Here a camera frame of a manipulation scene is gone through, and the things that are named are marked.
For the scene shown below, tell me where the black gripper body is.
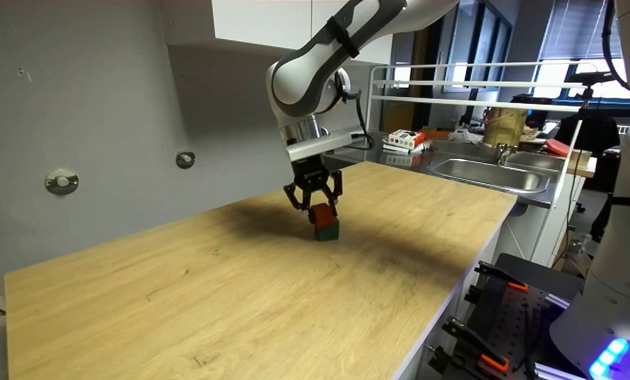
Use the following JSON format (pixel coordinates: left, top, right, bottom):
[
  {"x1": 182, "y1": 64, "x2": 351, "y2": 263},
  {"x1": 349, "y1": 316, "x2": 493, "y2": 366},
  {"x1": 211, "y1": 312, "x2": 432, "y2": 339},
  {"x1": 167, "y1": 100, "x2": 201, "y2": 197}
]
[{"x1": 291, "y1": 153, "x2": 343, "y2": 194}]

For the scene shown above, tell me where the orange block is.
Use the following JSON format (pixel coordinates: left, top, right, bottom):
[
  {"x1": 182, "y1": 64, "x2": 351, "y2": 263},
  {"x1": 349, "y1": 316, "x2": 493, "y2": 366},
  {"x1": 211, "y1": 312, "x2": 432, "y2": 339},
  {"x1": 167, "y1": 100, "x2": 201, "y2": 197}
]
[{"x1": 307, "y1": 203, "x2": 337, "y2": 228}]

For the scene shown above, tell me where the green block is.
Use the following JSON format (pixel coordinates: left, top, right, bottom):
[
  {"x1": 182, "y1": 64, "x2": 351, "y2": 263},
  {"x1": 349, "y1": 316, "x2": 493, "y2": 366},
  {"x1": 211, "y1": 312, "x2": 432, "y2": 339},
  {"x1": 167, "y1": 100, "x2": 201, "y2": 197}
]
[{"x1": 313, "y1": 222, "x2": 343, "y2": 243}]

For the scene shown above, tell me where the black perforated cart top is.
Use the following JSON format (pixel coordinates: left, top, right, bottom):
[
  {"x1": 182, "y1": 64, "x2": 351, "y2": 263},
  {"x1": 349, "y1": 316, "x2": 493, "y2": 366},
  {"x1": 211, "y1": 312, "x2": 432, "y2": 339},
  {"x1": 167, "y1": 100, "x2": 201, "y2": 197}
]
[{"x1": 427, "y1": 251, "x2": 586, "y2": 380}]

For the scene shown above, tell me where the white and red box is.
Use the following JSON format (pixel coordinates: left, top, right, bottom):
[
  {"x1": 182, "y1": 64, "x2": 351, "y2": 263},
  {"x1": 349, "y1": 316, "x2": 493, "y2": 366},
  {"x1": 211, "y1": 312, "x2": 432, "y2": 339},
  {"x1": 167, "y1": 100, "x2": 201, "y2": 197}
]
[{"x1": 382, "y1": 127, "x2": 434, "y2": 153}]

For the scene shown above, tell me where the stainless steel sink counter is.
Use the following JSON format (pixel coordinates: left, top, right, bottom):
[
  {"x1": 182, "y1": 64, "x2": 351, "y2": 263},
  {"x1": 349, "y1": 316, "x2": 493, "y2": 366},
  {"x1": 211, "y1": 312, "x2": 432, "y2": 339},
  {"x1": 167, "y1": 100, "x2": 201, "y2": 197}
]
[{"x1": 369, "y1": 140, "x2": 567, "y2": 206}]

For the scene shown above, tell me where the wooden roll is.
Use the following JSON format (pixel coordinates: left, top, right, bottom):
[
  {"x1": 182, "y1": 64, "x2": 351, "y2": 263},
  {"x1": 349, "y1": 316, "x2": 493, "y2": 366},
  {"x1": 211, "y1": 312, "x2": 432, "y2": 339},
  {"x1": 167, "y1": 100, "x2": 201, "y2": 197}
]
[{"x1": 567, "y1": 147, "x2": 597, "y2": 179}]

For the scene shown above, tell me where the black office chair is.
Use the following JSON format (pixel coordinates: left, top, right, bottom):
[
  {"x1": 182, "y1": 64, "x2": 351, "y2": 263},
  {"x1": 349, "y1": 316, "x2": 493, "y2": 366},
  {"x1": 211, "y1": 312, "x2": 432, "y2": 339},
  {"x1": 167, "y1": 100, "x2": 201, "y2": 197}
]
[{"x1": 553, "y1": 110, "x2": 621, "y2": 198}]

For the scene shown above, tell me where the white robot with blue light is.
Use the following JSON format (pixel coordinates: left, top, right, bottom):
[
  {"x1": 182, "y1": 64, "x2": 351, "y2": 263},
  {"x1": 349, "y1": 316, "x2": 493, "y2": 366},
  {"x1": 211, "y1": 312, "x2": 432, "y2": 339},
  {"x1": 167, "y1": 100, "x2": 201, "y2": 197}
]
[{"x1": 547, "y1": 0, "x2": 630, "y2": 380}]

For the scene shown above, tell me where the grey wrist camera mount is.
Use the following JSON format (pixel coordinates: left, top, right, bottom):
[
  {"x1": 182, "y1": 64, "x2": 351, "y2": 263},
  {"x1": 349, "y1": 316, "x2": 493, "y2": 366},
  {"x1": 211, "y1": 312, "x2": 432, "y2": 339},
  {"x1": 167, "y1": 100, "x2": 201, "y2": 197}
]
[{"x1": 285, "y1": 131, "x2": 368, "y2": 164}]

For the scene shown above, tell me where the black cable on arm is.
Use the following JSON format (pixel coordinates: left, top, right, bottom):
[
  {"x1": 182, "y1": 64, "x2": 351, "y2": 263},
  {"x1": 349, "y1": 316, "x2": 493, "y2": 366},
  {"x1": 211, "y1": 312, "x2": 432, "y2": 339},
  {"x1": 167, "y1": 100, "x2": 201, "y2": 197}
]
[{"x1": 336, "y1": 70, "x2": 373, "y2": 152}]

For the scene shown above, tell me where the round grey wall fitting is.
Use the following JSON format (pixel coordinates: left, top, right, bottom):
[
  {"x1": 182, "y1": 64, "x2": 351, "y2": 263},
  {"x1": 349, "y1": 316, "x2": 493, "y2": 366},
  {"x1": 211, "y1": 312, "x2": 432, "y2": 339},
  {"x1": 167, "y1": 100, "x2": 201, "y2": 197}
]
[
  {"x1": 41, "y1": 167, "x2": 82, "y2": 198},
  {"x1": 173, "y1": 147, "x2": 199, "y2": 171}
]

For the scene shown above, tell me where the white metal rack frame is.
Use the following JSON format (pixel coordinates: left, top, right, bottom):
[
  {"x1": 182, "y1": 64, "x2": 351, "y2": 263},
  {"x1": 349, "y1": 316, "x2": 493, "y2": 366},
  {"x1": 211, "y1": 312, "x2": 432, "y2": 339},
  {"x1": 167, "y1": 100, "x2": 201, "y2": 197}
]
[{"x1": 364, "y1": 58, "x2": 600, "y2": 267}]

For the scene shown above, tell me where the black clamp with orange handle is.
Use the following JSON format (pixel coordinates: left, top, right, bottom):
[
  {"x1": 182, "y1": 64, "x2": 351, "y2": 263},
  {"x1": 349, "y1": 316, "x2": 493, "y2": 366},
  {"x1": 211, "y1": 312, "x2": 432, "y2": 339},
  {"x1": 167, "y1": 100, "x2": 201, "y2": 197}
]
[
  {"x1": 474, "y1": 260, "x2": 533, "y2": 298},
  {"x1": 427, "y1": 316, "x2": 513, "y2": 380}
]

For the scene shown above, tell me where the black camera on tripod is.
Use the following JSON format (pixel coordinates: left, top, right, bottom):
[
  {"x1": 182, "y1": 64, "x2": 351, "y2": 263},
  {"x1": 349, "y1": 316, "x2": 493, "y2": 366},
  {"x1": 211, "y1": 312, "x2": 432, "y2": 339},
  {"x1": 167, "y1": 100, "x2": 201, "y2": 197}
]
[{"x1": 567, "y1": 70, "x2": 620, "y2": 102}]

